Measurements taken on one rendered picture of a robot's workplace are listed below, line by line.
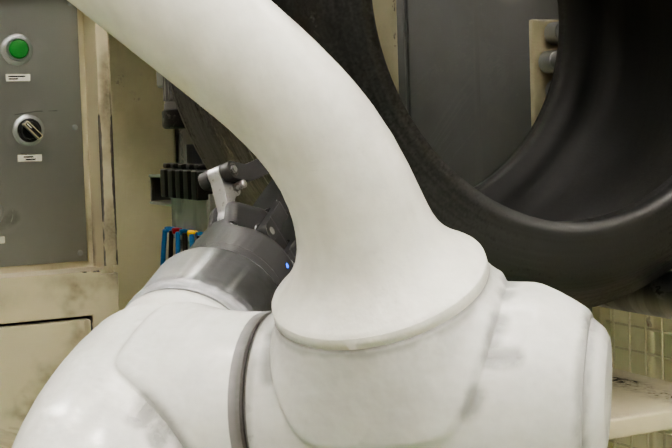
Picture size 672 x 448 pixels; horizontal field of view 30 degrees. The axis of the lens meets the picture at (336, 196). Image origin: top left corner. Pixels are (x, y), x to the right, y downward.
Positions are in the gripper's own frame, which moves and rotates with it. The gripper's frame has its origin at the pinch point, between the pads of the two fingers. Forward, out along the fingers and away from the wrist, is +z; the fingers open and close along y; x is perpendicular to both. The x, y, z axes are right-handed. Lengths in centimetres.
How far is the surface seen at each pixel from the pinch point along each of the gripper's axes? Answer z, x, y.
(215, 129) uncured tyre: 11.4, -12.1, -3.6
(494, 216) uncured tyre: 8.7, 7.5, 11.8
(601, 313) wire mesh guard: 56, -3, 47
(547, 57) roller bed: 73, 1, 18
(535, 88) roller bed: 73, -3, 22
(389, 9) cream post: 51, -7, 0
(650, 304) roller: 23.0, 11.8, 30.8
